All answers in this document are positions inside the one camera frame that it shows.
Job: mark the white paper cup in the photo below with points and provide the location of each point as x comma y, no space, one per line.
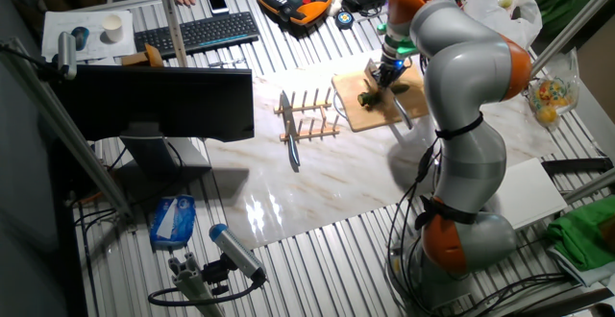
113,29

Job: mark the white rounded object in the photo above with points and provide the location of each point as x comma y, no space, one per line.
336,2

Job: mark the black computer monitor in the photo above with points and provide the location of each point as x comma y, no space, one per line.
154,101

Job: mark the cut cucumber segment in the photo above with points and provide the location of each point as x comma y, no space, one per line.
370,97

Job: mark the white paper sheets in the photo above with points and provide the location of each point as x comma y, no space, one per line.
62,29

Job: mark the small green object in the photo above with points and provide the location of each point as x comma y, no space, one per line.
381,28

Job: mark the wooden peg knife rack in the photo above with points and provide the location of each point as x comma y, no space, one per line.
310,136

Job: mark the bright green folded cloth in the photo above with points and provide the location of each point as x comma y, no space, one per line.
581,235

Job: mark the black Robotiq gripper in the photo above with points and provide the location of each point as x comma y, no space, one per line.
393,68

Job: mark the silver depth camera blue end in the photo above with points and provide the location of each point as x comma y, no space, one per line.
235,250

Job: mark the brown cardboard piece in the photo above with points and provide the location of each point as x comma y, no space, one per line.
144,57

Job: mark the pointed steel kitchen knife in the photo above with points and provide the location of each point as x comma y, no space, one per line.
289,120

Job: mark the black computer keyboard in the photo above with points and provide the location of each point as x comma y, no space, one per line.
197,33

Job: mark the round black blue disc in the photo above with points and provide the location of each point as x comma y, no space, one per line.
344,20

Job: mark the white flat box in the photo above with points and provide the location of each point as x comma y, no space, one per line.
528,197

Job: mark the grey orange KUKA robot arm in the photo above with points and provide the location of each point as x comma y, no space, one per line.
466,81

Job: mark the white smartphone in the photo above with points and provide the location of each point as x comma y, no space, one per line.
216,1

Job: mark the long cucumber piece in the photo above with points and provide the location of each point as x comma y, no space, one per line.
401,88

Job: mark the aluminium frame post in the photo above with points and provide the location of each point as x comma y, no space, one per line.
62,125
170,19
576,19

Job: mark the aluminium profile camera stand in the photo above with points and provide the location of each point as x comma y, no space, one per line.
189,283

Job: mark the blue tissue pack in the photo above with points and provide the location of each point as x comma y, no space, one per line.
173,221

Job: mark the black flat bar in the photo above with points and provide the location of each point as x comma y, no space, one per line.
576,165

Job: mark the clear bag of yellow fruit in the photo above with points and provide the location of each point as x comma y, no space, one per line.
552,96

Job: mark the white plastic bag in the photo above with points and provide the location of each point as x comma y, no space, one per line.
499,14

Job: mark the short cucumber piece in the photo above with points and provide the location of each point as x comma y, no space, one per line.
377,97

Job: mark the dark blue computer mouse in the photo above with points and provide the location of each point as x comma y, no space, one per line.
80,37

